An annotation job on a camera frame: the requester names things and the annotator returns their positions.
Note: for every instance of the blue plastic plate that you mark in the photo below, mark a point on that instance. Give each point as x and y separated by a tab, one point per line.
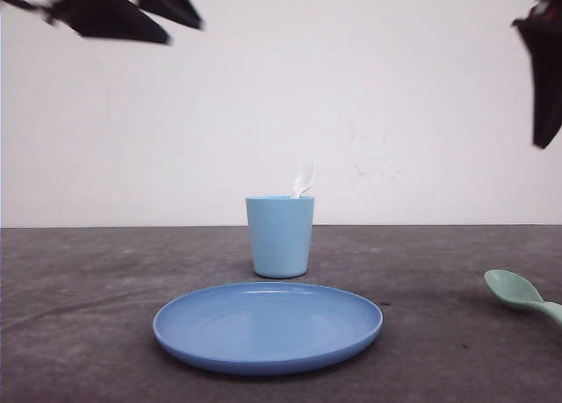
267	328

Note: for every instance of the light blue plastic cup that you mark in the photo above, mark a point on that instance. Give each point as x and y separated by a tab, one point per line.
280	230

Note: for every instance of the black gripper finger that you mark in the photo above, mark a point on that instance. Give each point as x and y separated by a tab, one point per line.
541	34
179	11
99	19

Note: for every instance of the mint green spoon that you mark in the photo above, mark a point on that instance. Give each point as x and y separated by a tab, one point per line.
518	293

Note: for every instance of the white plastic fork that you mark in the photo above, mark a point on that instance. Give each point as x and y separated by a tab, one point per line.
305	177

